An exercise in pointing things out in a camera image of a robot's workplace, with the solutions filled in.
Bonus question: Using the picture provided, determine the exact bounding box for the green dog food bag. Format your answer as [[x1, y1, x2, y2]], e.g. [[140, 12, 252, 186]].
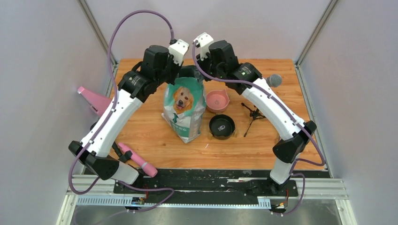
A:
[[161, 65, 206, 143]]

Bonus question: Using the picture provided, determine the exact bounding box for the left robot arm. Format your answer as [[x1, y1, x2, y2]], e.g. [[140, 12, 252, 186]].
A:
[[68, 40, 189, 194]]

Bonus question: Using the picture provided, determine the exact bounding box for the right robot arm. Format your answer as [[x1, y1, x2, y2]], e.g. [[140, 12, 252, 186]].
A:
[[192, 37, 318, 196]]

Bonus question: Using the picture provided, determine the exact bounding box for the pink pet bowl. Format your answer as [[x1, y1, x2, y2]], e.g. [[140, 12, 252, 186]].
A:
[[206, 90, 230, 113]]

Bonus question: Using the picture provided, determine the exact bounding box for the black pet bowl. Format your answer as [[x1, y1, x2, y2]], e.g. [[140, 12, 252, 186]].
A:
[[209, 114, 236, 140]]

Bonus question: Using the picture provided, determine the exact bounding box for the glitter silver microphone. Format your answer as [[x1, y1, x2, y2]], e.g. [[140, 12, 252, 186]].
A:
[[266, 74, 282, 87]]

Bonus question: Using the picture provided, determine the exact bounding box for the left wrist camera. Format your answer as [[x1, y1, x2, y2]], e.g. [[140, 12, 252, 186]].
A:
[[168, 39, 190, 66]]

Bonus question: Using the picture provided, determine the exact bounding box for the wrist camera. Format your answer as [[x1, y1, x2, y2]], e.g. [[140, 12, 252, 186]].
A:
[[193, 32, 214, 61], [168, 39, 190, 66]]

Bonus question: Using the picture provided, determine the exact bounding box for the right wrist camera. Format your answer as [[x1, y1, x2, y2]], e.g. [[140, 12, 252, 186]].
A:
[[193, 32, 214, 61]]

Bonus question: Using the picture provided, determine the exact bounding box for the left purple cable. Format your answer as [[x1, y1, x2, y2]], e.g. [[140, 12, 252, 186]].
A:
[[68, 9, 176, 195]]

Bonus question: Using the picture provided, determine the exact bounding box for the black mounting rail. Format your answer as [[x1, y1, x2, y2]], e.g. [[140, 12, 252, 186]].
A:
[[102, 167, 330, 207]]

